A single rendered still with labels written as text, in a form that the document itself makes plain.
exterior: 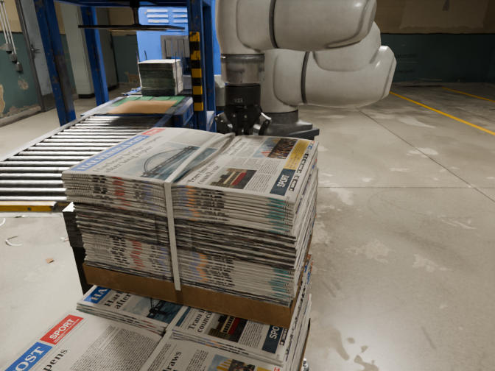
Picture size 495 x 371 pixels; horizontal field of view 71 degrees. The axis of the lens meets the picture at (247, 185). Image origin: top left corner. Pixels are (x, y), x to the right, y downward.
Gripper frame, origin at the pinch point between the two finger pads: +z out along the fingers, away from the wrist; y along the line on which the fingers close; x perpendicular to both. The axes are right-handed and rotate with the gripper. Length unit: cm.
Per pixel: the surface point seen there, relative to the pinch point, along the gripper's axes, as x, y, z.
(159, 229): -30.6, -3.1, -2.1
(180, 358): -39.7, 4.3, 12.8
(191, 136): -7.8, -8.5, -10.3
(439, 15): 998, 170, -71
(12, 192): 1, -79, 16
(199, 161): -21.0, -0.3, -10.2
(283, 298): -29.8, 16.7, 6.7
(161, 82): 187, -136, 7
